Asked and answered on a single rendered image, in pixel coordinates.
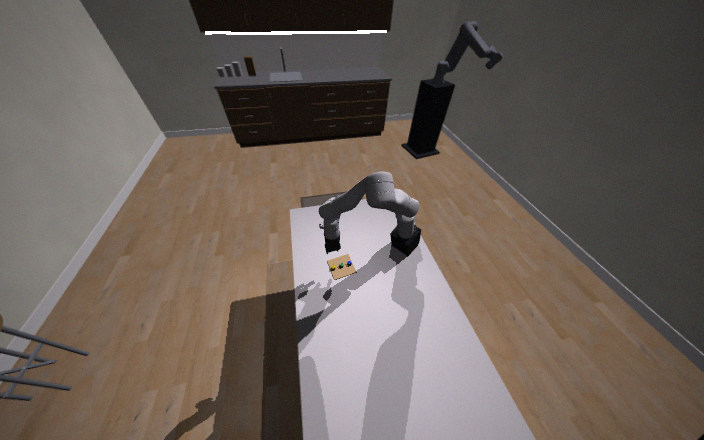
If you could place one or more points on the tan flat mat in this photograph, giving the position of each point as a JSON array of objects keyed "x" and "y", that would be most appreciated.
[{"x": 344, "y": 271}]

